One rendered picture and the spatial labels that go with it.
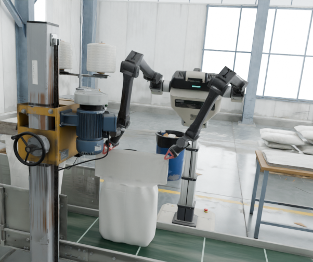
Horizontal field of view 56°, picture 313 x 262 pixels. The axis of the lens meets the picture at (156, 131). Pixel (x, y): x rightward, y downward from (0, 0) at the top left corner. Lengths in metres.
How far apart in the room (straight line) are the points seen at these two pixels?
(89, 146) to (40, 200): 0.43
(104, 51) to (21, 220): 1.29
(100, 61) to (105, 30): 9.00
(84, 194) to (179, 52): 7.86
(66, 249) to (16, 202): 0.46
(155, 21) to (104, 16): 1.77
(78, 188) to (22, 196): 0.56
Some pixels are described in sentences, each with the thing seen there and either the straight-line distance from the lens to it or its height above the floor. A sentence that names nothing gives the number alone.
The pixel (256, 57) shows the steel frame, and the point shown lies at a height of 2.03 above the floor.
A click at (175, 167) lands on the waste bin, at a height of 0.21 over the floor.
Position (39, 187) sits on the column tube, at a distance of 1.78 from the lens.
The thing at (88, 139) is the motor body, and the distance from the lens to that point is 1.62.
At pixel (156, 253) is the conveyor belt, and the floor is 0.38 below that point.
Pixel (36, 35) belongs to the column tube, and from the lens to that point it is 1.65.
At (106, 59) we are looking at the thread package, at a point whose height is 1.60.
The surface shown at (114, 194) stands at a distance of 2.02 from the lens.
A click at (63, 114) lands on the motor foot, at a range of 1.66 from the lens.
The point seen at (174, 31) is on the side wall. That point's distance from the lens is 10.02.
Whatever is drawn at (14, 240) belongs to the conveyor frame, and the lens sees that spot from 2.39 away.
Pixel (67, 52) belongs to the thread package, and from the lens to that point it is 1.84.
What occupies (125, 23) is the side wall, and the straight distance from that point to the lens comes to 10.46.
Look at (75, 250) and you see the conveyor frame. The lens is 2.16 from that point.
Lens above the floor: 1.59
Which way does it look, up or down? 12 degrees down
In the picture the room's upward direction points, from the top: 4 degrees clockwise
